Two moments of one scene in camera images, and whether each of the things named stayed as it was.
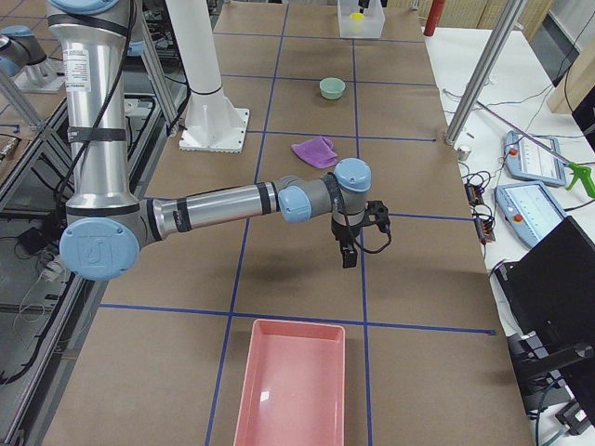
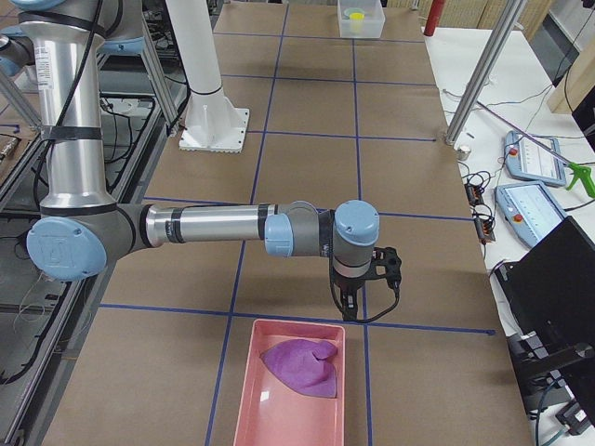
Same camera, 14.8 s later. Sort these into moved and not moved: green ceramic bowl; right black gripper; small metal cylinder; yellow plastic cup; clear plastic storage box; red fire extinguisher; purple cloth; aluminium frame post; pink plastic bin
Moved: right black gripper; green ceramic bowl; purple cloth
Not moved: small metal cylinder; aluminium frame post; pink plastic bin; clear plastic storage box; red fire extinguisher; yellow plastic cup
